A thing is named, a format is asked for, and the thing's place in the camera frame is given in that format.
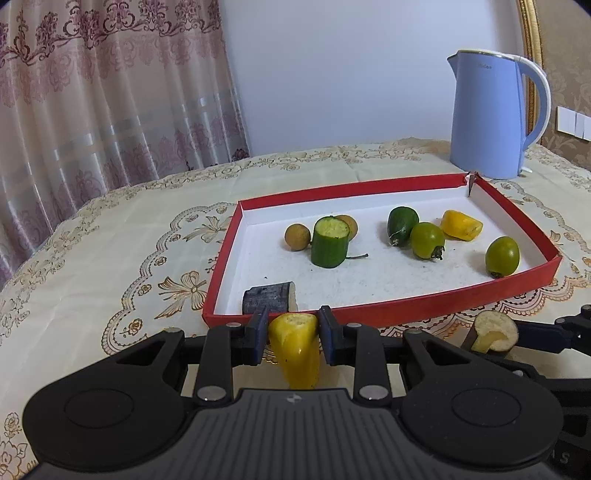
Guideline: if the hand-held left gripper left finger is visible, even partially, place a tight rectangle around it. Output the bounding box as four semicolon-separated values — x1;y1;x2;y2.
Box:
110;305;271;407

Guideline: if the gold wall moulding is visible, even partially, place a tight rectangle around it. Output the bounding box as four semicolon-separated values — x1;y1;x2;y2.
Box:
516;0;548;134

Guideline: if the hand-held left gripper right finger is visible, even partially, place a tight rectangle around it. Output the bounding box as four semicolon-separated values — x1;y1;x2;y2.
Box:
318;305;489;406

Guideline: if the green tomato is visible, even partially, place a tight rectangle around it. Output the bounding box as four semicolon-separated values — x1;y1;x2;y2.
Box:
485;236;521;278
411;222;446;261

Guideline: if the embroidered cream tablecloth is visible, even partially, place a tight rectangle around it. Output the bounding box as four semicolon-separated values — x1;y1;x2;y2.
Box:
0;137;591;476

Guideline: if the eggplant piece with pale flesh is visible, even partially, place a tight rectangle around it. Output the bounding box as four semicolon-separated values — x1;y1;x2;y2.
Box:
463;311;519;355

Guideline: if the blue electric kettle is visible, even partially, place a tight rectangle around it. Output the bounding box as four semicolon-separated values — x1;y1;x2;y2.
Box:
447;50;552;180

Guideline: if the cut cucumber piece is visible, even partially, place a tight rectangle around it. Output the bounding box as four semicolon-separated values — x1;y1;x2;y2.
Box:
310;215;351;268

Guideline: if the dark eggplant piece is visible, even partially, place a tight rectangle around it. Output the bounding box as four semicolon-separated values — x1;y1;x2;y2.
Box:
242;281;298;315

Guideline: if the yellow pepper piece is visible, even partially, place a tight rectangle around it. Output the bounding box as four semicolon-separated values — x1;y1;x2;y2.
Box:
269;312;321;389
440;210;484;242

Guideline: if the red cardboard box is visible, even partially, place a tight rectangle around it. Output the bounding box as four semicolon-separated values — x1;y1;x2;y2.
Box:
202;173;560;329

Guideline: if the longan with stem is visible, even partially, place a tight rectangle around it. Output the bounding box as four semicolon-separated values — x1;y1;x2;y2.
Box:
333;215;369;260

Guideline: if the white wall light switch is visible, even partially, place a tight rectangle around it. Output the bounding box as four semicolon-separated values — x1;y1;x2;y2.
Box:
556;106;591;141

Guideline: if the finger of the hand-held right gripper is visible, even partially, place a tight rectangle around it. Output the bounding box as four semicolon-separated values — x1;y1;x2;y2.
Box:
513;305;591;357
471;348;555;385

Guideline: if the patterned pink curtain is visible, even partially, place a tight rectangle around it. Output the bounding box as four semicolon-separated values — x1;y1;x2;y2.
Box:
0;0;251;287

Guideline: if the dark green cucumber end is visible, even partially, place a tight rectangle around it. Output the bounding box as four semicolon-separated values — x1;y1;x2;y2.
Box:
387;206;420;246

